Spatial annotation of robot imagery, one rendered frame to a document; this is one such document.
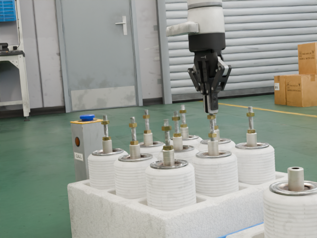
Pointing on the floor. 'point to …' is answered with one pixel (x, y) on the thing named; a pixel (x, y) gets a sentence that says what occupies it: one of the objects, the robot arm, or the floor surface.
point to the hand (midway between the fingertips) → (210, 103)
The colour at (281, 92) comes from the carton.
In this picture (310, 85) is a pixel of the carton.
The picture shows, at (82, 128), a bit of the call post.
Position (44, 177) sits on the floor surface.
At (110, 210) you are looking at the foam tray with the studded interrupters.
